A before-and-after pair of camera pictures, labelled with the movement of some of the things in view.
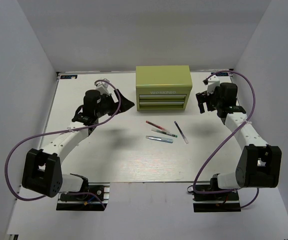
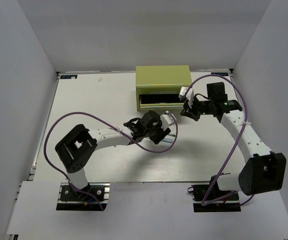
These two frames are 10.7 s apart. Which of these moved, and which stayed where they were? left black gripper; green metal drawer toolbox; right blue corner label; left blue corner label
Moved: left black gripper
Stayed: left blue corner label; right blue corner label; green metal drawer toolbox
